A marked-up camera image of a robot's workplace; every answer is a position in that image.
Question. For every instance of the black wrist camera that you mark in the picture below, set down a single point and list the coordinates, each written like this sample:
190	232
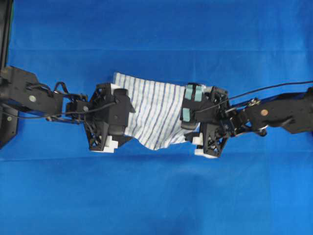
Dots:
119	112
194	98

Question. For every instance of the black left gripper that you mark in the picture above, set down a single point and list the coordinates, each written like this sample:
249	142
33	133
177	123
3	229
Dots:
96	123

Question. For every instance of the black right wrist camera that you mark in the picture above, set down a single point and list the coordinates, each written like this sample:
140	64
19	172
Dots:
194	98

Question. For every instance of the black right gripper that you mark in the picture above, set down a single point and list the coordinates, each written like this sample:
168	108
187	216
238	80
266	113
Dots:
211	135

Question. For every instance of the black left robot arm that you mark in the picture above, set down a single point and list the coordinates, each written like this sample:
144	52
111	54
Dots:
20	91

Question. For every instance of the white blue-striped towel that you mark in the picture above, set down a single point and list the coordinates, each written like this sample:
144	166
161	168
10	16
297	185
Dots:
156	121

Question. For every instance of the black frame post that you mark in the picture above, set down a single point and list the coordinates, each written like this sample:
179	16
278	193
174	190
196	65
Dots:
6	12

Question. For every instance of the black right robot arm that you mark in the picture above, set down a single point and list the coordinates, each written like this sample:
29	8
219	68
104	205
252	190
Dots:
290	111

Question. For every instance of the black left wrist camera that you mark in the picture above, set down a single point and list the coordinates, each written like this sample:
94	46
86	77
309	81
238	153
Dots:
119	112

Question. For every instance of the blue table cloth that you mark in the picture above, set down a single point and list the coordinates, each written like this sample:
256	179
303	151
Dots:
51	184

